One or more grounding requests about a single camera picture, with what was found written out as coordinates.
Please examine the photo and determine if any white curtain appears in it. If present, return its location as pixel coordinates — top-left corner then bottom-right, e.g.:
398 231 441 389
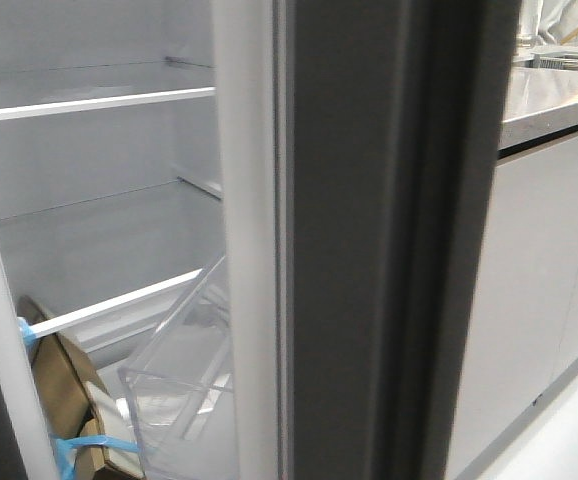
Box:
516 0 578 47

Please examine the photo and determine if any lower glass fridge shelf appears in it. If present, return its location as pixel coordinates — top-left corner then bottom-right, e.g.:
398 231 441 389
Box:
0 177 224 316

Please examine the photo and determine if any clear plastic door bin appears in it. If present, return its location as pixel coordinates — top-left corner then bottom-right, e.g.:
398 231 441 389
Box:
120 254 238 479

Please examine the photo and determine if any grey stone countertop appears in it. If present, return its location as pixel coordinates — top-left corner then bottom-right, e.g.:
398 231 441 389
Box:
498 67 578 151

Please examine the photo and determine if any blue tape strip middle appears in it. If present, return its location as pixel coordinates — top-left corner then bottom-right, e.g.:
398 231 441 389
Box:
17 317 38 352

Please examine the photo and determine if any brown cardboard piece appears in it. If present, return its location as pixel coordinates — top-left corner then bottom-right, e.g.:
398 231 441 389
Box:
16 296 145 479

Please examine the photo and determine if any dark grey fridge door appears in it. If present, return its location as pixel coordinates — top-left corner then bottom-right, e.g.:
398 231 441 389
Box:
211 1 520 479

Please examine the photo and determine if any glass fridge shelf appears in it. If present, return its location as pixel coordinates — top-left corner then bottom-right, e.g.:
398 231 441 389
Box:
0 58 215 122
0 177 224 316

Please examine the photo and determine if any blue tape strip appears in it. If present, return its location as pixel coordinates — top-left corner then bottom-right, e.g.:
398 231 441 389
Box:
51 435 140 480
17 317 38 352

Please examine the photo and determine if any white fridge interior body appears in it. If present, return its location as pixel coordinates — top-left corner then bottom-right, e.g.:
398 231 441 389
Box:
0 1 239 479

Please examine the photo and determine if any upper glass fridge shelf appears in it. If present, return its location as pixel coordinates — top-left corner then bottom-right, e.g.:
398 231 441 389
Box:
0 58 215 122

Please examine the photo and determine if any blue tape strip lower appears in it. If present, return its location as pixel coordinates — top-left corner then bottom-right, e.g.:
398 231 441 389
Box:
51 435 140 480

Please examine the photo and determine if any grey cabinet door left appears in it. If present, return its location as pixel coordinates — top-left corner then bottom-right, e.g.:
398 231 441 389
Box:
446 138 578 479

